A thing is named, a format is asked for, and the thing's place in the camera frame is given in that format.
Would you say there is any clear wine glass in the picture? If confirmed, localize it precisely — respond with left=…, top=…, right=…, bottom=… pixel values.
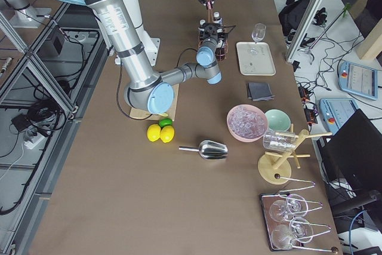
left=249, top=23, right=266, bottom=55

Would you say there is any cream rabbit tray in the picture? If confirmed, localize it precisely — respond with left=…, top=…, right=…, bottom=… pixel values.
left=236, top=42, right=276, bottom=76

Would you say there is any yellow lemon lower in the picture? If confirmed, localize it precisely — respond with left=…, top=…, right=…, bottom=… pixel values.
left=160, top=125, right=175, bottom=143

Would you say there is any teach pendant lower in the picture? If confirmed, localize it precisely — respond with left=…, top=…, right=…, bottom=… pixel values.
left=319, top=98, right=359, bottom=134

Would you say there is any hanging wine glass near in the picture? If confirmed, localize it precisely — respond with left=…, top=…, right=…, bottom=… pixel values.
left=271, top=217, right=313, bottom=250

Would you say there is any teach pendant upper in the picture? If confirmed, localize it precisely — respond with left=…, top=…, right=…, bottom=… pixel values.
left=338, top=62, right=378, bottom=100

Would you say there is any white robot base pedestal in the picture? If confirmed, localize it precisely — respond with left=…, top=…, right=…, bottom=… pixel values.
left=112, top=0, right=160, bottom=67

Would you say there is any black glass rack tray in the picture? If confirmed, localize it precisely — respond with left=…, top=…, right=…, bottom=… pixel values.
left=260, top=180, right=338, bottom=254

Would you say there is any green bowl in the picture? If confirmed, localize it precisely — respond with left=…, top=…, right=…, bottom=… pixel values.
left=265, top=109, right=291, bottom=131

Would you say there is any glass jar on rack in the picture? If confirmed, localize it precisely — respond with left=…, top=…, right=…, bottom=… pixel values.
left=263, top=129, right=298, bottom=152

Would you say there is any pink bowl with ice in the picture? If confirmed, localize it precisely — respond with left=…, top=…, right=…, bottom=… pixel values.
left=226, top=105, right=268, bottom=143

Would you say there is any aluminium frame post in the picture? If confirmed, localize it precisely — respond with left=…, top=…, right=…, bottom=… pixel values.
left=285, top=0, right=322, bottom=63

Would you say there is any black monitor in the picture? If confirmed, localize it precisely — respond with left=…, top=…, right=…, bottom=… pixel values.
left=325, top=109, right=381, bottom=192

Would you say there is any metal ice scoop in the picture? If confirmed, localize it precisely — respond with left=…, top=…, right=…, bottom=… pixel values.
left=178, top=140, right=228, bottom=160

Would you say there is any copper wire bottle basket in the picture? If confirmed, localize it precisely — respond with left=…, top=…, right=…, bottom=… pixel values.
left=198, top=8, right=235, bottom=62

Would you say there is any teach pendant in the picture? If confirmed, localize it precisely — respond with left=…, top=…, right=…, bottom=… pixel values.
left=319, top=98, right=359, bottom=134
left=338, top=62, right=378, bottom=100

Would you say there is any green lime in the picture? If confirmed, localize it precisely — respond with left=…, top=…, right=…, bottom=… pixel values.
left=158, top=118, right=172, bottom=128

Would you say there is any hanging wine glass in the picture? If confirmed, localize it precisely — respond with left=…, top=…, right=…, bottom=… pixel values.
left=269, top=193, right=308, bottom=222
left=271, top=217, right=313, bottom=250

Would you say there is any yellow lemon upper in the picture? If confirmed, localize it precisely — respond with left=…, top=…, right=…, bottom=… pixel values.
left=146, top=124, right=161, bottom=142

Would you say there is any bamboo cutting board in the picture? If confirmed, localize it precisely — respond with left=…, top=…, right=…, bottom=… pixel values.
left=129, top=83, right=180, bottom=120

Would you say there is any wooden cup rack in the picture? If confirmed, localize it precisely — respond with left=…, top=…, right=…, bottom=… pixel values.
left=257, top=124, right=332, bottom=185

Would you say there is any grey folded cloth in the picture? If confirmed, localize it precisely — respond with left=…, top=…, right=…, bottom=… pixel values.
left=247, top=82, right=274, bottom=102

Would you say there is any yellow lemon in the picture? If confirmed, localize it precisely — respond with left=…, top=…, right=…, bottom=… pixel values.
left=146, top=124, right=161, bottom=142
left=160, top=125, right=175, bottom=143

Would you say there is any hanging wine glass far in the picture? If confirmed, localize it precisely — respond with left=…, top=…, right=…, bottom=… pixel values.
left=269, top=193, right=308, bottom=222

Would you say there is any tea bottle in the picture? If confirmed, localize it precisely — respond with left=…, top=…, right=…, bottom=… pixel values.
left=199, top=19, right=206, bottom=29
left=213, top=11, right=223, bottom=25
left=215, top=32, right=227, bottom=61

